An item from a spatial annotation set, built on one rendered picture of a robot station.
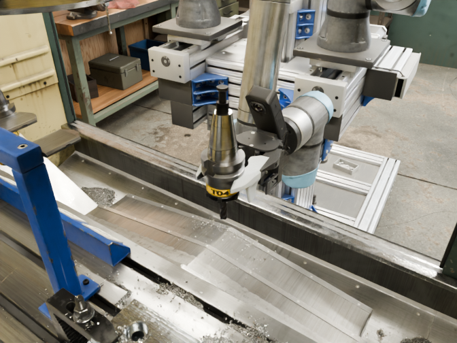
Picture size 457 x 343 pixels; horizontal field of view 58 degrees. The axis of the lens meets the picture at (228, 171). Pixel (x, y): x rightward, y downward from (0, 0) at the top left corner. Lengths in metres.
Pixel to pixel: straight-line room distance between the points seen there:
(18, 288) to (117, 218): 0.46
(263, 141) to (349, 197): 1.61
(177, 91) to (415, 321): 0.96
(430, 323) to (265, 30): 0.78
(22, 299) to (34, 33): 0.93
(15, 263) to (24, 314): 0.12
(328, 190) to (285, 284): 1.26
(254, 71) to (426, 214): 1.93
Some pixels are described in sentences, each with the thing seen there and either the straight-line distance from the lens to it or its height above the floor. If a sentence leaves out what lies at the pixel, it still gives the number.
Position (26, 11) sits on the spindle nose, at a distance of 0.27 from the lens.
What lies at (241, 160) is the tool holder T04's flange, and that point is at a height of 1.22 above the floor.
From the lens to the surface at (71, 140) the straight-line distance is 0.67.
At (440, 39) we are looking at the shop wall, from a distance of 4.98.
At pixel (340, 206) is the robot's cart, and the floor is 0.21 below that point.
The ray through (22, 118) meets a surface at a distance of 0.78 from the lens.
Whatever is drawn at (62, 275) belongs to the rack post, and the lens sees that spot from 0.79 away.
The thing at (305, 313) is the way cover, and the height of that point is 0.72.
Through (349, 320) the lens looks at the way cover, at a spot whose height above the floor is 0.70.
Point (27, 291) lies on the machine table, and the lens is 0.90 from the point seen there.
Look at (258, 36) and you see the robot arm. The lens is 0.85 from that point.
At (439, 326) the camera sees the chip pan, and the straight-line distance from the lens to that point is 1.17.
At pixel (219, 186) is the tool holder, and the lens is 0.59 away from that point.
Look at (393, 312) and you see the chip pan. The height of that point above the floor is 0.66.
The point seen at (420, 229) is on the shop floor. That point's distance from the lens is 2.52.
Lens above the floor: 1.53
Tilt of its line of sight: 34 degrees down
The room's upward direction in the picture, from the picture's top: straight up
